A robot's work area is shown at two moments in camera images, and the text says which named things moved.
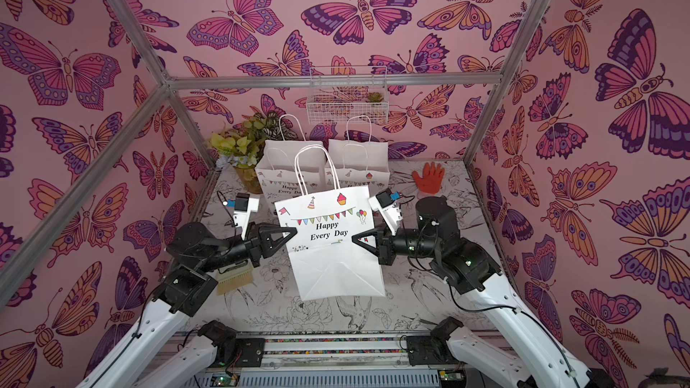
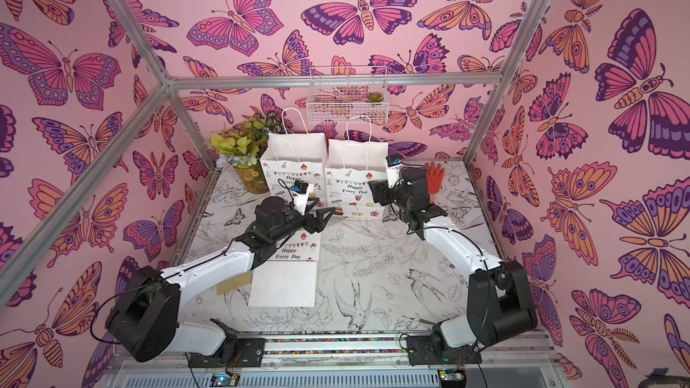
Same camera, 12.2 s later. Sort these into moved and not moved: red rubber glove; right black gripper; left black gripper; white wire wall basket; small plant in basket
Moved: right black gripper; left black gripper
Not moved: white wire wall basket; small plant in basket; red rubber glove
